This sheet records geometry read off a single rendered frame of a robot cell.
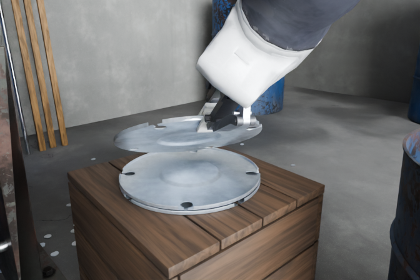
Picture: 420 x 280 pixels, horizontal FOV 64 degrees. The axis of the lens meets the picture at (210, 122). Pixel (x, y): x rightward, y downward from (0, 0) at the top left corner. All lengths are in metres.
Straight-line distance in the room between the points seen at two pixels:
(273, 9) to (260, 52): 0.04
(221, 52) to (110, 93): 2.23
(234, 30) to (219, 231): 0.34
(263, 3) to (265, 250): 0.45
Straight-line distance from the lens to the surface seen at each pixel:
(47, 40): 2.04
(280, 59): 0.32
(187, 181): 0.67
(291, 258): 0.73
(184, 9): 2.87
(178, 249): 0.52
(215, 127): 0.48
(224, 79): 0.30
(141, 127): 0.56
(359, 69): 3.50
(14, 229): 0.88
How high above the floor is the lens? 0.66
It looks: 16 degrees down
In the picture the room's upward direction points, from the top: straight up
